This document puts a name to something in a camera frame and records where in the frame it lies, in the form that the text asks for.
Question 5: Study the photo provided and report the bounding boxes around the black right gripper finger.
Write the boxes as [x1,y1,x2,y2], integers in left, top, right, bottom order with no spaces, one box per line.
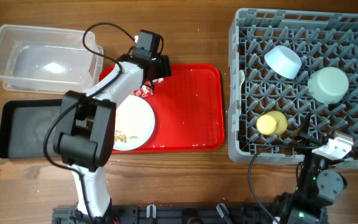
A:
[318,155,351,165]
[294,112,311,140]

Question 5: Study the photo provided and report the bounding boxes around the red snack wrapper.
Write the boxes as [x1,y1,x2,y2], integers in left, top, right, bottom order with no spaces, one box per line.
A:
[131,81,154,98]

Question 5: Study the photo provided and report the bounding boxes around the yellow cup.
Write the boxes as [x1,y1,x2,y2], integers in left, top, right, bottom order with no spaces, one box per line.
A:
[256,111,288,136]

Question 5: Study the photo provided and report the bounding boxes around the green bowl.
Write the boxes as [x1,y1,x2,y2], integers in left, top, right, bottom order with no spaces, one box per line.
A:
[308,67,349,104]

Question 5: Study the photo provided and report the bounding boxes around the light blue plate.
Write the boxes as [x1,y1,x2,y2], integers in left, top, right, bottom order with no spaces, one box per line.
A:
[113,95,155,151]

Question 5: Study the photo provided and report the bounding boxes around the light blue bowl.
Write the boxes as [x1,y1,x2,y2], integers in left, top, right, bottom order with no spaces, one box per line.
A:
[264,45,302,79]

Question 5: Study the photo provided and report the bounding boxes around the white tissue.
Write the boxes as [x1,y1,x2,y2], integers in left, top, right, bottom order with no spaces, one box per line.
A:
[153,78,163,83]

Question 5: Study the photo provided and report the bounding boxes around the white plastic spoon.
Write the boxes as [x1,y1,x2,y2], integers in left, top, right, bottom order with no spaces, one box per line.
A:
[237,70,246,114]

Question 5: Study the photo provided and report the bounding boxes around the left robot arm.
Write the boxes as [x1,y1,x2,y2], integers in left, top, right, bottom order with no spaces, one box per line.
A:
[42,30,172,223]

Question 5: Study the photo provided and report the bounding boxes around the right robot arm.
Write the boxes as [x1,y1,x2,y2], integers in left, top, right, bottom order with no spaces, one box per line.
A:
[248,113,354,223]

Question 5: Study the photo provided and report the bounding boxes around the grey-blue dishwasher rack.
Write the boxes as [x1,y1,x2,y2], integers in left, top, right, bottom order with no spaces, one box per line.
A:
[227,8,358,169]

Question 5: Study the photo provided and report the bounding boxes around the red plastic tray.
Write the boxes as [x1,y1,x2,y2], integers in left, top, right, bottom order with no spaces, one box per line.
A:
[112,63,224,153]

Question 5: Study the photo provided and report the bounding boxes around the food scraps on plate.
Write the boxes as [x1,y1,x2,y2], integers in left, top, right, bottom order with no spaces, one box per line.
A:
[114,130,139,143]

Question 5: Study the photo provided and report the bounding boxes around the clear plastic bin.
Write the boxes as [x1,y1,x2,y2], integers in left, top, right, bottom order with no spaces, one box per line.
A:
[0,24,104,94]

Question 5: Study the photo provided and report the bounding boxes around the black tray bin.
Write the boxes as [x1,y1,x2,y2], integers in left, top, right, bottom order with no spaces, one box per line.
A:
[0,99,62,159]

